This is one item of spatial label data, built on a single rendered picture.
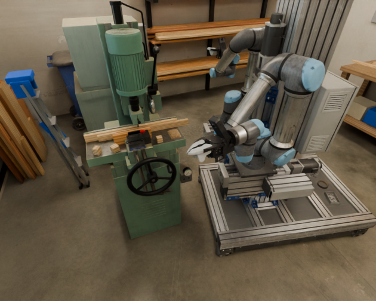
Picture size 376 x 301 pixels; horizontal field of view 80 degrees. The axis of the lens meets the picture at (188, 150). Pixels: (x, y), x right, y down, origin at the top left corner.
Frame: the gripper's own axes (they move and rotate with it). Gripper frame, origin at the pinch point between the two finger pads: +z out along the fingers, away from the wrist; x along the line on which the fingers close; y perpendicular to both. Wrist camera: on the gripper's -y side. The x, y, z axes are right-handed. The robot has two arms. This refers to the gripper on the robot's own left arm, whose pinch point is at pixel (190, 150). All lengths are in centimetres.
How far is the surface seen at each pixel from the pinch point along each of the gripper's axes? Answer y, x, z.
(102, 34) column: -35, 85, -2
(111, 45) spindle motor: -31, 62, 1
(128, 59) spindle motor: -24, 59, -5
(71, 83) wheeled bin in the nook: 22, 256, 5
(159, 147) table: 28, 55, -12
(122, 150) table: 25, 62, 9
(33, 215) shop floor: 105, 146, 83
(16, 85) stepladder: -7, 144, 50
